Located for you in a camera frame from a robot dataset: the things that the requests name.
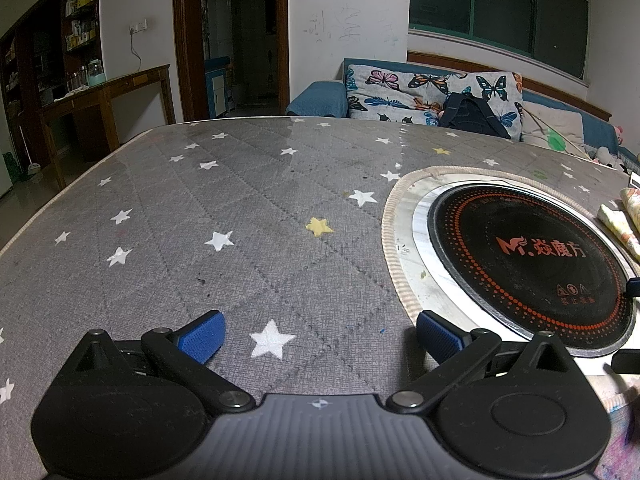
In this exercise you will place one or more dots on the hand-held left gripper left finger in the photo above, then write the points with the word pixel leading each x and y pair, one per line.
pixel 202 337

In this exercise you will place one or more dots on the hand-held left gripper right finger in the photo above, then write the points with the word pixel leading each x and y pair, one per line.
pixel 439 336

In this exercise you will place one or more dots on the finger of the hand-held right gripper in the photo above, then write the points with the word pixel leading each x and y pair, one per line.
pixel 635 288
pixel 627 362

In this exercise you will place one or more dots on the printed green orange baby garment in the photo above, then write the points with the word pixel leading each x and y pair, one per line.
pixel 620 227

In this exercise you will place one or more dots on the pale printed cloth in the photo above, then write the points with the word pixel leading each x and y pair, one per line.
pixel 625 435

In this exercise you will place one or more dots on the grey star tablecloth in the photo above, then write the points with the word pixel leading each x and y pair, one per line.
pixel 200 260

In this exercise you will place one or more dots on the small white box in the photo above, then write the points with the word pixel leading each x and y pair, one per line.
pixel 635 181

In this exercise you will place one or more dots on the round black induction cooktop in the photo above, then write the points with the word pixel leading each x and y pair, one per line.
pixel 530 260

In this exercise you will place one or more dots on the white plush toy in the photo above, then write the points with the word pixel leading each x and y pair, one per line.
pixel 606 156

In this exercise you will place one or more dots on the pink plush toy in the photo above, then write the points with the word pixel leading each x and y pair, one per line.
pixel 621 135

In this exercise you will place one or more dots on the green fly swatter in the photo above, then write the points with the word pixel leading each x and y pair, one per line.
pixel 560 141

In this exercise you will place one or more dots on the white pillow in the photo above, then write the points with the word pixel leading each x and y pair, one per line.
pixel 557 125

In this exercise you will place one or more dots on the dark backpack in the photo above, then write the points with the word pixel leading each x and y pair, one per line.
pixel 475 115

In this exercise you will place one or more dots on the white broom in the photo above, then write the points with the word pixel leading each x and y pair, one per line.
pixel 33 167

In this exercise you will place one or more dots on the blue white cabinet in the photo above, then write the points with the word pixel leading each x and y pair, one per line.
pixel 217 87

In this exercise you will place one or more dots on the butterfly print pillow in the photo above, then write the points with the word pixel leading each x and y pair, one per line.
pixel 400 87

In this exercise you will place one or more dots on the blue sofa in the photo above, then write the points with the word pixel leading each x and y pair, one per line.
pixel 320 97

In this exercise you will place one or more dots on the wooden side table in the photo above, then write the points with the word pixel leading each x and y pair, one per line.
pixel 125 82

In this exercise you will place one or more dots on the glass jar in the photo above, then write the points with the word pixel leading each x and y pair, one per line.
pixel 96 74

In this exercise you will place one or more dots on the dark window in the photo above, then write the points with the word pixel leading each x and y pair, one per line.
pixel 500 0

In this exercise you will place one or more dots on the wooden door frame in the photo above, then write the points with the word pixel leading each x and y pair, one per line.
pixel 182 40

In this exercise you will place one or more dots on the white wall socket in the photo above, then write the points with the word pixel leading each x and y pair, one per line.
pixel 137 25

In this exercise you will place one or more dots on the wooden wall shelf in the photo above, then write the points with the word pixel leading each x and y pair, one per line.
pixel 75 15

